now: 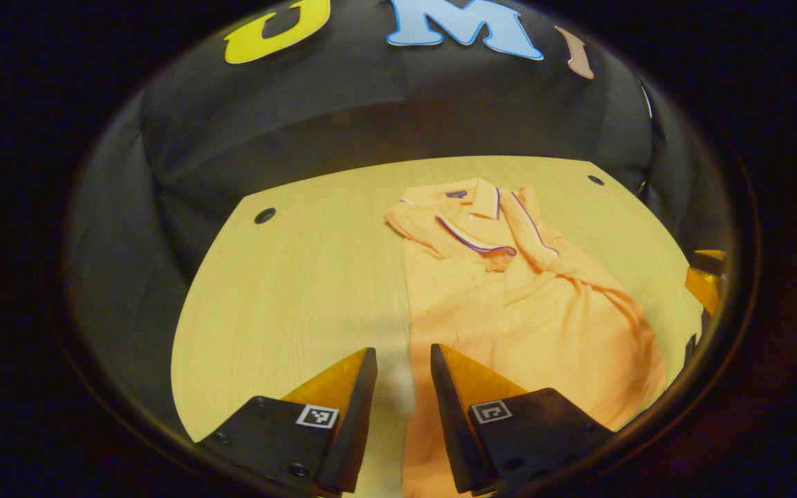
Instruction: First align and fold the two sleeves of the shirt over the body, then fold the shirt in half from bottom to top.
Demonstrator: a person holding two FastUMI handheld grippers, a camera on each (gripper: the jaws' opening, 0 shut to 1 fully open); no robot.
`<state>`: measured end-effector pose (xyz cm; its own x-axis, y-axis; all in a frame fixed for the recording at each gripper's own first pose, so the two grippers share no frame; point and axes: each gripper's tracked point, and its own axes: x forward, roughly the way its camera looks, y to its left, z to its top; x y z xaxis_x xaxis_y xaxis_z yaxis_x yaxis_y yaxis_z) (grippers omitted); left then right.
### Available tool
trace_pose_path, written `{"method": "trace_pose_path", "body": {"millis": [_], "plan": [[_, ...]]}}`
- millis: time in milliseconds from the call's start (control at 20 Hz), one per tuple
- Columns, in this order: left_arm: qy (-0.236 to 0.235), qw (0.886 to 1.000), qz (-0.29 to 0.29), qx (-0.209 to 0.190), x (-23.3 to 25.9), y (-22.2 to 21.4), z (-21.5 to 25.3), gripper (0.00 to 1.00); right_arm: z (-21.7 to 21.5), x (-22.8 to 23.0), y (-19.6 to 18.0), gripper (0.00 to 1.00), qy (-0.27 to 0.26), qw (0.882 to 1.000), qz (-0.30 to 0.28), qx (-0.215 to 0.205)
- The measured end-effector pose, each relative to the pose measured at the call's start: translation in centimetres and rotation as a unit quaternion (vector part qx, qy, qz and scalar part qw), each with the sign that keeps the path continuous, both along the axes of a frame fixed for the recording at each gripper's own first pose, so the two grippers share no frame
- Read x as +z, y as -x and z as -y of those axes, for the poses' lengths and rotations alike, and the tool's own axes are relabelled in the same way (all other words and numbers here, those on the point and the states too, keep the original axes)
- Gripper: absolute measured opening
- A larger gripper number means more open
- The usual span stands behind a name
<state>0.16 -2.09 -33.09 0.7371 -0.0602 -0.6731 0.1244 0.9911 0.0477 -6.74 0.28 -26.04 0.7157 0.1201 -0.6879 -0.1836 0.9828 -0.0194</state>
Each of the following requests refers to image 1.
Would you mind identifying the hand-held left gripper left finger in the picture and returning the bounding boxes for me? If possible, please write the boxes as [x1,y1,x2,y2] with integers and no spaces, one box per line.
[194,347,379,497]

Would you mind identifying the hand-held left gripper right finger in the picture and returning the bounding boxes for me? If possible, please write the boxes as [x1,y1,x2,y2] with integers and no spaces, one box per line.
[430,343,614,497]

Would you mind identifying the orange T-shirt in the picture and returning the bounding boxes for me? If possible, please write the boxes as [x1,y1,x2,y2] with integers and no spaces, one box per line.
[383,177,670,498]

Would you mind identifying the black backdrop cloth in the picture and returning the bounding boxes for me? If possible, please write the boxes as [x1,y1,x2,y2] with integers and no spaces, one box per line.
[66,0,733,443]

